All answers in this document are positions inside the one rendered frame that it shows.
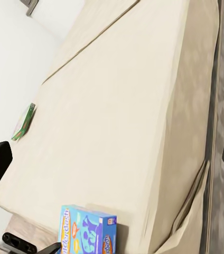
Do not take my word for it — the board game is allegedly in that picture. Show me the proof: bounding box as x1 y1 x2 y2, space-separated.
11 103 35 141
56 204 117 254

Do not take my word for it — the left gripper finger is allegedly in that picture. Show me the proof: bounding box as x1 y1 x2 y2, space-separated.
35 242 61 254

